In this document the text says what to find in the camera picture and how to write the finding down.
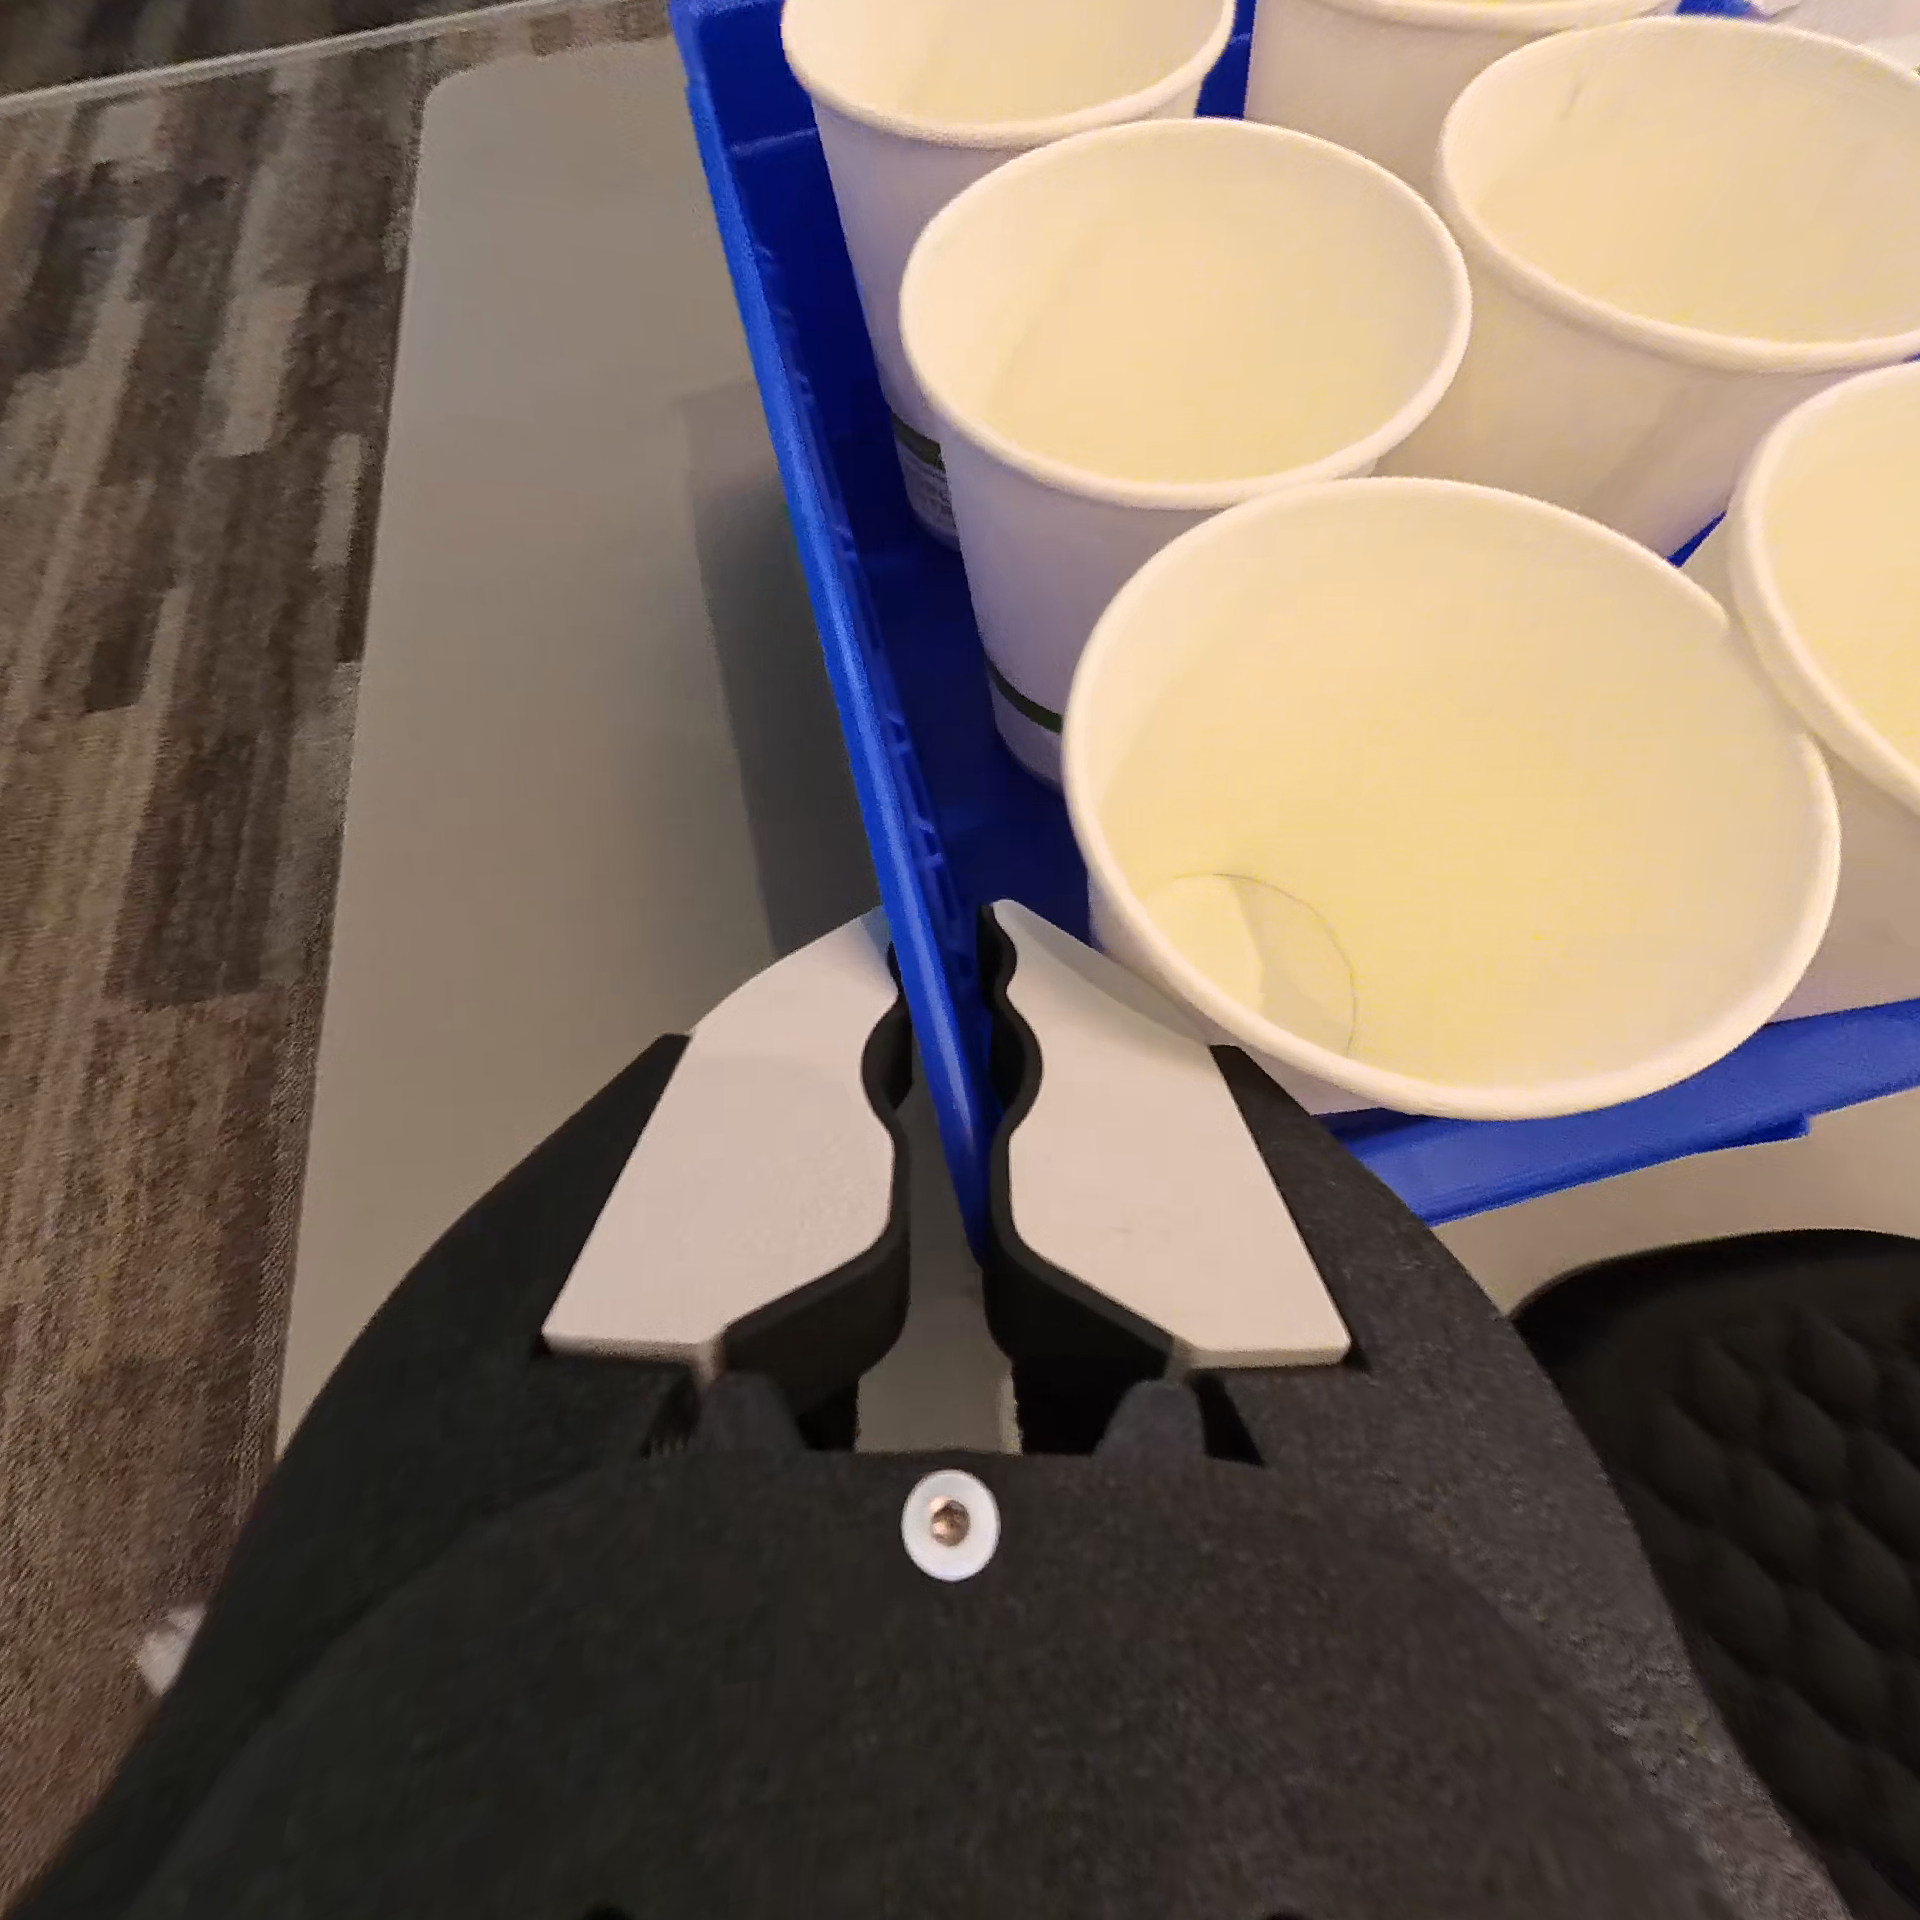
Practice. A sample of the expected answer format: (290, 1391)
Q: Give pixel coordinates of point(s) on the white paper cup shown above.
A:
(1848, 602)
(993, 59)
(1683, 224)
(1502, 751)
(1412, 46)
(1173, 301)

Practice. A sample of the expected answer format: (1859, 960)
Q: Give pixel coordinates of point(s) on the blue plastic bin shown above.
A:
(811, 451)

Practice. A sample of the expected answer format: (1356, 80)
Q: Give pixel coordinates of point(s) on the black textured pad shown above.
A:
(1757, 1531)

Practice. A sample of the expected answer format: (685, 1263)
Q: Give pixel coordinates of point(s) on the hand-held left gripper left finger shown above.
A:
(735, 1187)

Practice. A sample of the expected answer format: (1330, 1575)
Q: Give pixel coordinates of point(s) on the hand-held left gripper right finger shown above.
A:
(1173, 1202)

